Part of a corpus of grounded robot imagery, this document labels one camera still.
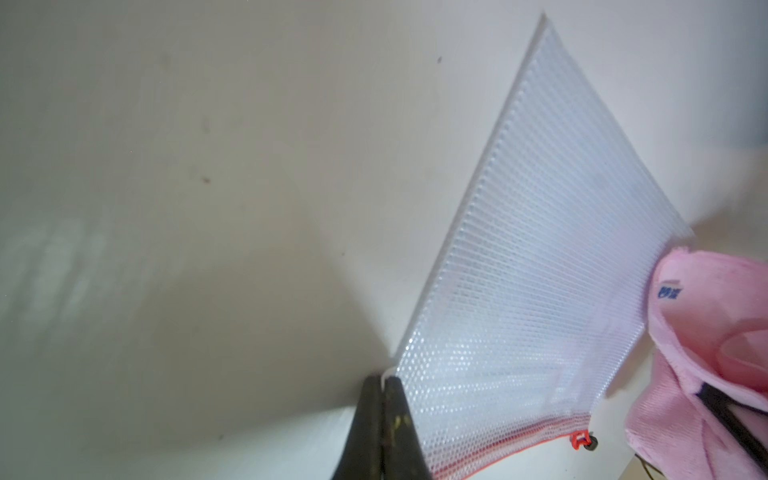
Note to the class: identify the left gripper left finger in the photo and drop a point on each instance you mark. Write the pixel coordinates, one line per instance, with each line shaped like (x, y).
(362, 456)

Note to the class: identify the pink microfiber cloth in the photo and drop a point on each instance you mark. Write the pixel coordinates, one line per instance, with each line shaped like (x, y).
(707, 317)

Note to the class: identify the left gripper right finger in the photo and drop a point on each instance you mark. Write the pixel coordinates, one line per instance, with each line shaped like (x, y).
(402, 456)

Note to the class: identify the clear mesh document bag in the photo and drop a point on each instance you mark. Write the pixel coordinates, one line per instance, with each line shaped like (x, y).
(538, 294)

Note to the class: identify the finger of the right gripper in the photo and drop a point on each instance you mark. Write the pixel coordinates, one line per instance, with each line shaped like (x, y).
(720, 405)

